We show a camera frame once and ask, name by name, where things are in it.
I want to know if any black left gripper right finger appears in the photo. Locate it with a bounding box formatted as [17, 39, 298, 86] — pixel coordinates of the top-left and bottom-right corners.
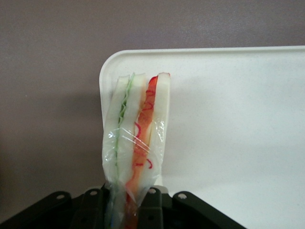
[137, 187, 246, 229]

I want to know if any beige plastic tray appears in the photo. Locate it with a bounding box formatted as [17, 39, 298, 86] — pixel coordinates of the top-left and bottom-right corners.
[98, 45, 305, 199]

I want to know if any triangle sandwich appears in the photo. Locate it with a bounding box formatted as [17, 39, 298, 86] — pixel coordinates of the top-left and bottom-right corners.
[101, 71, 172, 229]

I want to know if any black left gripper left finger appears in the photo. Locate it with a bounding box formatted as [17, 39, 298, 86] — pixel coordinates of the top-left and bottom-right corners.
[0, 183, 113, 229]

